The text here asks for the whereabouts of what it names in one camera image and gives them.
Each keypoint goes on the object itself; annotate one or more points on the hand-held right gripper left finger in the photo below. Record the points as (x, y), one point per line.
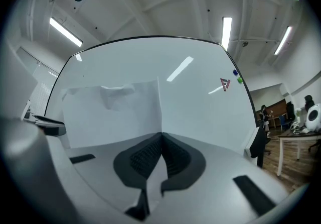
(100, 167)

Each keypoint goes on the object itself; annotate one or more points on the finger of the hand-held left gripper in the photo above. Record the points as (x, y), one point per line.
(51, 127)

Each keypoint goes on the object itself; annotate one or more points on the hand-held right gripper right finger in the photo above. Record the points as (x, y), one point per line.
(215, 167)

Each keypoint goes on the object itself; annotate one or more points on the white sheet of paper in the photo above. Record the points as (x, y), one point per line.
(105, 122)

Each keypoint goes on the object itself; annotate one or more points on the black-framed whiteboard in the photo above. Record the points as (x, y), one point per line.
(195, 107)

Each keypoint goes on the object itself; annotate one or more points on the blue chair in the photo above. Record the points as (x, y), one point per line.
(283, 122)

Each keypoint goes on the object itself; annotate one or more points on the red and grey triangular magnet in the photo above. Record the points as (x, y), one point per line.
(225, 85)

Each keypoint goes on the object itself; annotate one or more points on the wooden cabinet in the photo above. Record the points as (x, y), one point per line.
(276, 110)

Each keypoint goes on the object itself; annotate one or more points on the dark-topped table with white legs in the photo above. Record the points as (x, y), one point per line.
(298, 135)

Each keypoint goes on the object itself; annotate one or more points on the green round magnet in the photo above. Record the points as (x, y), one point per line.
(239, 80)

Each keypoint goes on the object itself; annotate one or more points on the long ceiling light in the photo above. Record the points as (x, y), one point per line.
(283, 40)
(226, 32)
(65, 31)

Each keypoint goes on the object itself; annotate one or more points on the blue round magnet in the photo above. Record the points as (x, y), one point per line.
(235, 72)

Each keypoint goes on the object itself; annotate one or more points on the white round speaker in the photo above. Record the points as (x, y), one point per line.
(314, 117)

